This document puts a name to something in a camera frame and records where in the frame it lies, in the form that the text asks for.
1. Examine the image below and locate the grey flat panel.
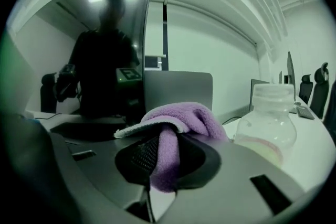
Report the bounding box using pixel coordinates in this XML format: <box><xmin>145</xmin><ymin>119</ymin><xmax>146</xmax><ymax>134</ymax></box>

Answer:
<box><xmin>144</xmin><ymin>71</ymin><xmax>213</xmax><ymax>116</ymax></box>

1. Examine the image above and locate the black office chair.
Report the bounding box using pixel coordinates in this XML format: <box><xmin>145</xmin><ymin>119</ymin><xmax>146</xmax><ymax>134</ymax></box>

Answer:
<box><xmin>298</xmin><ymin>74</ymin><xmax>314</xmax><ymax>104</ymax></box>
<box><xmin>310</xmin><ymin>62</ymin><xmax>331</xmax><ymax>119</ymax></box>

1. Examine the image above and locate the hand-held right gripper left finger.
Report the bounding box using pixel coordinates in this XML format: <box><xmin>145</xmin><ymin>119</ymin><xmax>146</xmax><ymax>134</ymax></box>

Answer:
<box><xmin>49</xmin><ymin>133</ymin><xmax>160</xmax><ymax>224</ymax></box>

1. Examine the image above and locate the purple cloth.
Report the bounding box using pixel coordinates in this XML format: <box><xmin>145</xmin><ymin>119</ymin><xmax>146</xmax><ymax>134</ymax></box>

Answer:
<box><xmin>114</xmin><ymin>102</ymin><xmax>229</xmax><ymax>194</ymax></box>

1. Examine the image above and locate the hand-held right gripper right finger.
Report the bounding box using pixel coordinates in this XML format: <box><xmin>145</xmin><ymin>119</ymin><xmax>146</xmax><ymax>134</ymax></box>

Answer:
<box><xmin>157</xmin><ymin>133</ymin><xmax>309</xmax><ymax>224</ymax></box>

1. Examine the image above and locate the small black keyboard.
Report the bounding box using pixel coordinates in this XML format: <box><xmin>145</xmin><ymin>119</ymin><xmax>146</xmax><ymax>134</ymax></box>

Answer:
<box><xmin>296</xmin><ymin>105</ymin><xmax>316</xmax><ymax>121</ymax></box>

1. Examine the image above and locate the thin black monitor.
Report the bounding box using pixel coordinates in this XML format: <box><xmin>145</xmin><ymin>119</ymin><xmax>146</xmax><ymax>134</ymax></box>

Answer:
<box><xmin>287</xmin><ymin>51</ymin><xmax>297</xmax><ymax>103</ymax></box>

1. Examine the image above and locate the clear bottle yellow label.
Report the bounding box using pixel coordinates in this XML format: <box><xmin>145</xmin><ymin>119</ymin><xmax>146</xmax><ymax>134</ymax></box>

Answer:
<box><xmin>233</xmin><ymin>83</ymin><xmax>298</xmax><ymax>168</ymax></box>

